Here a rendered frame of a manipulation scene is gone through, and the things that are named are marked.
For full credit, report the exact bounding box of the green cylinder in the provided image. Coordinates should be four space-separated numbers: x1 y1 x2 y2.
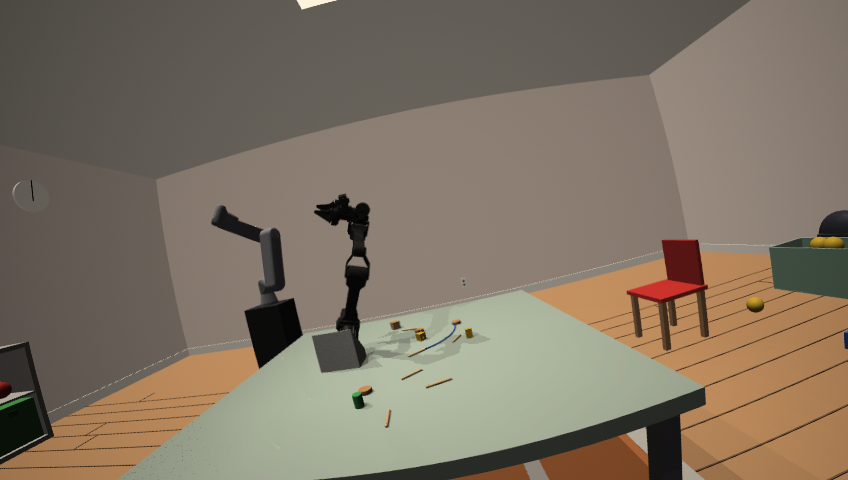
352 392 364 409

